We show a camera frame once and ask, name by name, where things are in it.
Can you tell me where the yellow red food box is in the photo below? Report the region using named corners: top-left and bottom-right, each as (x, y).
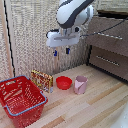
top-left (30, 69), bottom-right (55, 94)

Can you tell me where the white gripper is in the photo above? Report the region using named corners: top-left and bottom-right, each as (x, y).
top-left (45, 28), bottom-right (82, 57)

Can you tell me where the black cable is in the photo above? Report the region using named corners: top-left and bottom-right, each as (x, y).
top-left (79, 18), bottom-right (128, 38)

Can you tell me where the brown wooden drawer cabinet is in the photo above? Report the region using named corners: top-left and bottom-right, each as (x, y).
top-left (85, 9), bottom-right (128, 82)

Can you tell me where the red bowl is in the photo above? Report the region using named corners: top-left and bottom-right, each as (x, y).
top-left (55, 75), bottom-right (73, 91)

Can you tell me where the pink cup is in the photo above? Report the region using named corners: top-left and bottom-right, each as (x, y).
top-left (73, 75), bottom-right (89, 95)

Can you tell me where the red plastic shopping basket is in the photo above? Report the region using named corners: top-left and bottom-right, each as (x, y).
top-left (0, 75), bottom-right (49, 128)

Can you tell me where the silver drawer handle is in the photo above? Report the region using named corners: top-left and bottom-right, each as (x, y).
top-left (92, 31), bottom-right (124, 41)
top-left (95, 55), bottom-right (121, 67)

